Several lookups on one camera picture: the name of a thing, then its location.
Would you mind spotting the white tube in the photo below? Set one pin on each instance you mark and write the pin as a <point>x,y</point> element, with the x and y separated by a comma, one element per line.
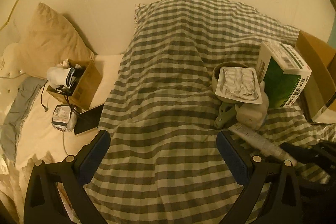
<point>257,141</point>

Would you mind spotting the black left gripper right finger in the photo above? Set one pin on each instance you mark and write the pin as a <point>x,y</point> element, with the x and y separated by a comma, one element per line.
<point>283,201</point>

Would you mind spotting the silver foil blister pack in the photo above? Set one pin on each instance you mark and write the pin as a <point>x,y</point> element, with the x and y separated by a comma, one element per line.
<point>257,93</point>

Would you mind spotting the brown tape roll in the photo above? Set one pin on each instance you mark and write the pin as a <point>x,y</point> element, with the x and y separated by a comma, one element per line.
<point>233,83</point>

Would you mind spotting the green plastic clip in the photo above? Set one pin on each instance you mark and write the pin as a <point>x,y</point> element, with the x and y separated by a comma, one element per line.
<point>226,116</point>

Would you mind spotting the beige pillow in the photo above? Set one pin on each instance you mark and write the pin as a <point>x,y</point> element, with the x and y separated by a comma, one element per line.
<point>48,40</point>

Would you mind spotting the white plush toy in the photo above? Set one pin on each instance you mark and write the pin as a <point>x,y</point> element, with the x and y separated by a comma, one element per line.
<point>253,116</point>

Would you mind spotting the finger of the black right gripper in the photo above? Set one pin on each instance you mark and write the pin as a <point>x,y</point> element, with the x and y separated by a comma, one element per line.
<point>325,150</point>
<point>307,155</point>

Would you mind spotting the cream duvet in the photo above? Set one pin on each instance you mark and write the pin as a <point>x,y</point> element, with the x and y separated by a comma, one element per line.
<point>38,138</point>

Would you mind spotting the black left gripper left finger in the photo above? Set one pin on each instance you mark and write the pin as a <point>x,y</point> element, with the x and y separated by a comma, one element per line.
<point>43,203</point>

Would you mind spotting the white packet with label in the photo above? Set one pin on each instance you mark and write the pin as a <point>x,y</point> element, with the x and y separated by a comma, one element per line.
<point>64,118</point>

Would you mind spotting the green white medicine box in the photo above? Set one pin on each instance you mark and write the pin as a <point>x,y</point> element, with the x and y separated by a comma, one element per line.
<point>284,72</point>

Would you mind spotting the large cardboard box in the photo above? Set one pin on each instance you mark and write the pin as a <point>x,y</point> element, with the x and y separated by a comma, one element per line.
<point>318,99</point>

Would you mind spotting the grey white checkered bedsheet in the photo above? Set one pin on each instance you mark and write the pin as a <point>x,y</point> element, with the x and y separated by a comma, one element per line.
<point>163,165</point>

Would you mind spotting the small cardboard box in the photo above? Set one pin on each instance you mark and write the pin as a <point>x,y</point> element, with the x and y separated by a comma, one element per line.
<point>74,82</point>

